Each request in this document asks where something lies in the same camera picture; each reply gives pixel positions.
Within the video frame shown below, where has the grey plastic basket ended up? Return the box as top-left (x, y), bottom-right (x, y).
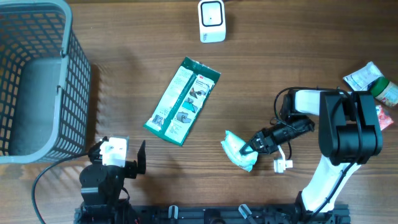
top-left (1, 0), bottom-right (91, 164)

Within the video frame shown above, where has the white barcode scanner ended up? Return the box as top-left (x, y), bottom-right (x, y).
top-left (198, 0), bottom-right (226, 44)

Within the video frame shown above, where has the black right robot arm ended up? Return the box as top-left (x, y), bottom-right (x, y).
top-left (239, 86), bottom-right (382, 223)

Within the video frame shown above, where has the white blue pouch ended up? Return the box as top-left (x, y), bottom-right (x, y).
top-left (343, 62), bottom-right (383, 91)

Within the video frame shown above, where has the green lid jar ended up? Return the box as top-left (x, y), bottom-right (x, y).
top-left (369, 77), bottom-right (397, 108)

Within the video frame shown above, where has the green 3M package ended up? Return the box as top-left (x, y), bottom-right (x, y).
top-left (144, 57), bottom-right (221, 146)

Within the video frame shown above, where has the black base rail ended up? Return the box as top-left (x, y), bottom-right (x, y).
top-left (73, 203), bottom-right (351, 224)

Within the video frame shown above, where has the mint wet wipes pack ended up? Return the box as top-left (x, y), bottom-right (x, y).
top-left (221, 130), bottom-right (258, 172)

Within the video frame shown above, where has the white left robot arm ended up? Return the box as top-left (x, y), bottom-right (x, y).
top-left (73, 136), bottom-right (146, 224)

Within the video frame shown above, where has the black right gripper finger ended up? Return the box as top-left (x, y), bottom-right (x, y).
top-left (241, 134), bottom-right (258, 149)
top-left (239, 149), bottom-right (256, 156)

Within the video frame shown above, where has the red tissue pack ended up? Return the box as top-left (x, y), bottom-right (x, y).
top-left (376, 105), bottom-right (394, 131)

